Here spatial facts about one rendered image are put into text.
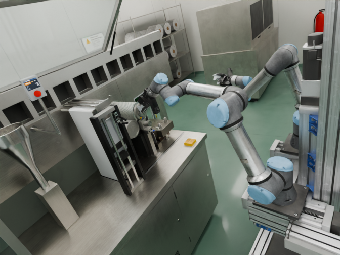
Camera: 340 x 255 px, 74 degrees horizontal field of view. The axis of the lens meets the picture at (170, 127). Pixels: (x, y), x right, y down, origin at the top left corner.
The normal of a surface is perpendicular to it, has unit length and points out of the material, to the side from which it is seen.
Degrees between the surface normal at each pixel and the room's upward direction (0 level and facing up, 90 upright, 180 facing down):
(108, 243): 0
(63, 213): 90
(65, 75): 90
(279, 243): 0
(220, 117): 84
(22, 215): 90
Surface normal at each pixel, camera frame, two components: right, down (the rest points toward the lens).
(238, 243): -0.25, -0.85
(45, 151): 0.81, 0.08
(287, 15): -0.54, 0.51
